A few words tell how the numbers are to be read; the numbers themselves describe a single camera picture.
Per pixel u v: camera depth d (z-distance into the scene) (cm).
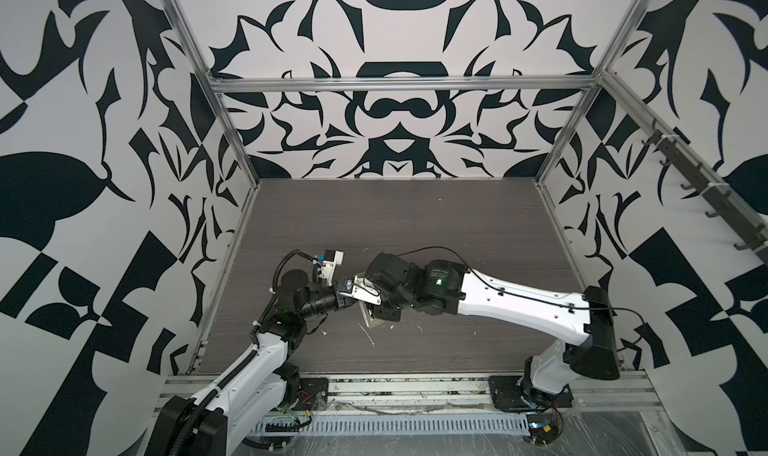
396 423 71
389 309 60
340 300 67
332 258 73
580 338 42
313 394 74
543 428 71
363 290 57
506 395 74
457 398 74
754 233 50
